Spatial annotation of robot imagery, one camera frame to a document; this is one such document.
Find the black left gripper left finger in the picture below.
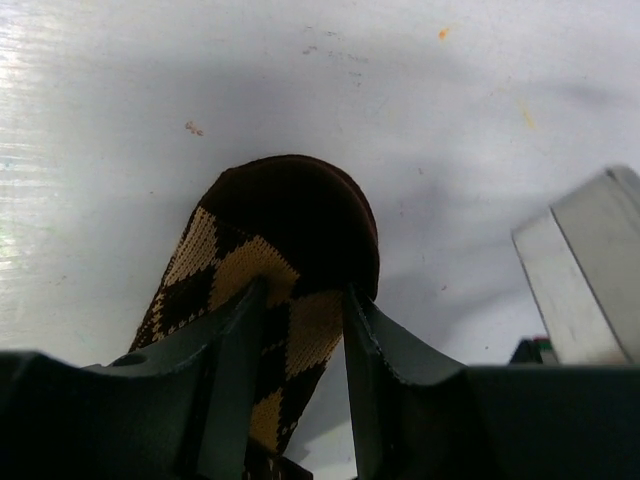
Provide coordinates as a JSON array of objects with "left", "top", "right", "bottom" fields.
[{"left": 1, "top": 279, "right": 267, "bottom": 479}]

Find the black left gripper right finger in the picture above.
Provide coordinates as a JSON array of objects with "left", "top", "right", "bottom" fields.
[{"left": 343, "top": 286, "right": 639, "bottom": 479}]

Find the brown argyle sock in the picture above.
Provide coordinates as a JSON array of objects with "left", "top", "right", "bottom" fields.
[{"left": 131, "top": 154, "right": 380, "bottom": 479}]

